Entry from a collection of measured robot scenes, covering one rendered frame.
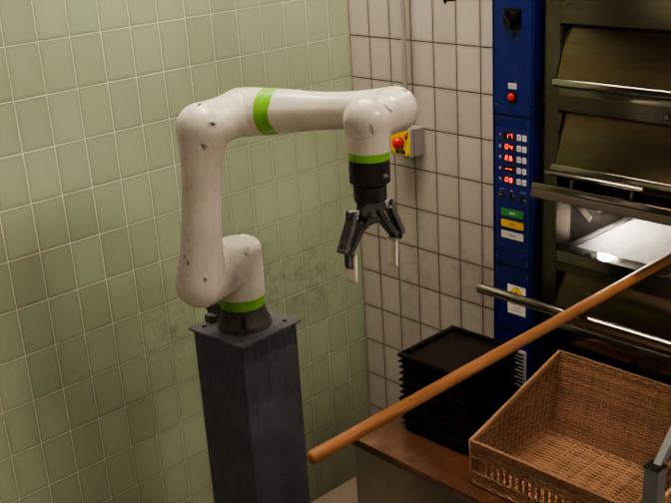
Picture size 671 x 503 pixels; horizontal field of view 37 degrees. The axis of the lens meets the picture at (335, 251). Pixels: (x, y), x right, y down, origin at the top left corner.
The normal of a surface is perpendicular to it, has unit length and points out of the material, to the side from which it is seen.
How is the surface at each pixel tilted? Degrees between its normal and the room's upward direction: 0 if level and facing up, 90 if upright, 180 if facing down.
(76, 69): 90
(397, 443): 0
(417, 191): 90
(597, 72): 70
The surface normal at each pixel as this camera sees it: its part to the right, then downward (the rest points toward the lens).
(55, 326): 0.68, 0.21
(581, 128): -0.70, -0.06
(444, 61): -0.73, 0.28
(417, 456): -0.06, -0.94
